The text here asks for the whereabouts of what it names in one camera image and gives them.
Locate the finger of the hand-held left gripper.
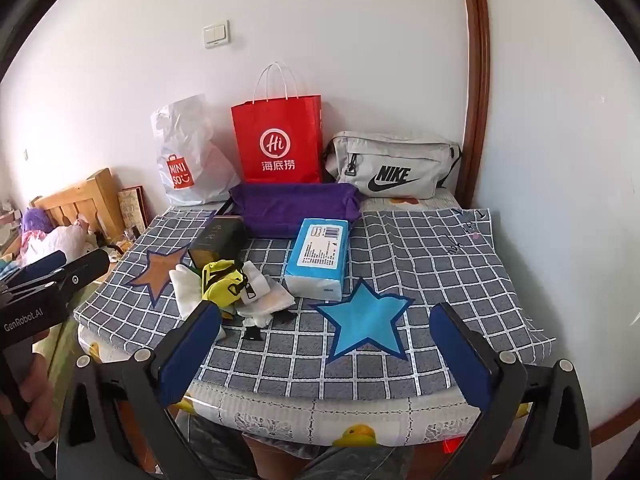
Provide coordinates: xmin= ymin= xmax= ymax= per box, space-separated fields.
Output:
xmin=7 ymin=249 xmax=111 ymax=306
xmin=0 ymin=251 xmax=68 ymax=287

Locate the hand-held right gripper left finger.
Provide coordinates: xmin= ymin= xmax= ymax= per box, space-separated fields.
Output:
xmin=56 ymin=301 xmax=223 ymax=480

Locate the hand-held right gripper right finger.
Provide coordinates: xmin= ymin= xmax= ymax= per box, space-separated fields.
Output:
xmin=429 ymin=302 xmax=593 ymax=480

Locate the white cloth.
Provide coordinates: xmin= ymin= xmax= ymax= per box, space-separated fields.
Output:
xmin=169 ymin=266 xmax=205 ymax=318

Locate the yellow zip pouch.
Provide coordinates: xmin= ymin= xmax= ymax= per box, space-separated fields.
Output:
xmin=200 ymin=259 xmax=248 ymax=311

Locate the white towel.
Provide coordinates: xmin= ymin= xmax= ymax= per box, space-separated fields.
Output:
xmin=239 ymin=262 xmax=296 ymax=318

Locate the purple fabric storage bin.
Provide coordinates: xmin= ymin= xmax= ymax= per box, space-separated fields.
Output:
xmin=227 ymin=182 xmax=362 ymax=239

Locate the person's left hand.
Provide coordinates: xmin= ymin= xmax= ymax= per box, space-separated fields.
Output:
xmin=0 ymin=352 xmax=63 ymax=443

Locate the floral white bedding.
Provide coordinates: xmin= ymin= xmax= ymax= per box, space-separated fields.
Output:
xmin=20 ymin=224 xmax=97 ymax=267

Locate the green bed sheet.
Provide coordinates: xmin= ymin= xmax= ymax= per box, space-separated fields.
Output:
xmin=31 ymin=305 xmax=88 ymax=411

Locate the purple plush toy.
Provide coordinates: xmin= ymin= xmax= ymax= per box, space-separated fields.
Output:
xmin=22 ymin=208 xmax=49 ymax=233

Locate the wooden bed headboard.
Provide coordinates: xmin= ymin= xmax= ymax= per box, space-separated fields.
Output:
xmin=32 ymin=169 xmax=126 ymax=241

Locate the grey checked star mat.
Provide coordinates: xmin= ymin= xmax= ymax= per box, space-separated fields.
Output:
xmin=74 ymin=207 xmax=556 ymax=401

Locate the white duck print tablecloth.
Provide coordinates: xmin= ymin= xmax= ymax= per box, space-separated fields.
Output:
xmin=77 ymin=320 xmax=531 ymax=448

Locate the dark metal tin box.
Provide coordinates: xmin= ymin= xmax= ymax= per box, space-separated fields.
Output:
xmin=189 ymin=215 xmax=247 ymax=267

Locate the blue tissue pack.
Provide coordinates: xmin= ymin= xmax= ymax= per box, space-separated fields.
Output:
xmin=283 ymin=218 xmax=349 ymax=302

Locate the white plastic shopping bag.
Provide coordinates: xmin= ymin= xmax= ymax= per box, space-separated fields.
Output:
xmin=151 ymin=94 xmax=241 ymax=206

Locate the grey waist bag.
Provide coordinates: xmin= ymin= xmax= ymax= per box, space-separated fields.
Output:
xmin=322 ymin=131 xmax=463 ymax=200

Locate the red paper gift bag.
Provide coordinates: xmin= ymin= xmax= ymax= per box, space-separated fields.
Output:
xmin=231 ymin=62 xmax=323 ymax=184

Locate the white wall light switch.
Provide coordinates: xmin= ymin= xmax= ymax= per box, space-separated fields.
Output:
xmin=203 ymin=21 xmax=232 ymax=49

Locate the brown wooden door frame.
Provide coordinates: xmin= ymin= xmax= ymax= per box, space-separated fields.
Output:
xmin=456 ymin=0 xmax=493 ymax=202

